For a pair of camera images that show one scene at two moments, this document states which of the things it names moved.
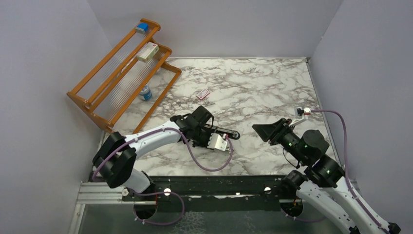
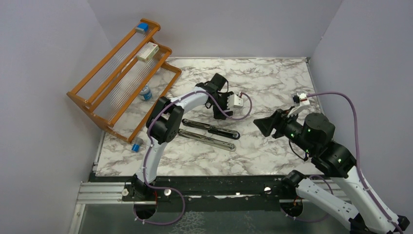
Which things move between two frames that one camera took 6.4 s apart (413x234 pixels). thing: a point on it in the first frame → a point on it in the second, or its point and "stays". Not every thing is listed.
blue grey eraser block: x=142 y=28 stays
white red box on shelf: x=148 y=51 stays
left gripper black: x=206 y=144 → x=218 y=114
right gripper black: x=266 y=131 → x=276 y=120
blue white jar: x=146 y=92 stays
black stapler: x=232 y=134 stays
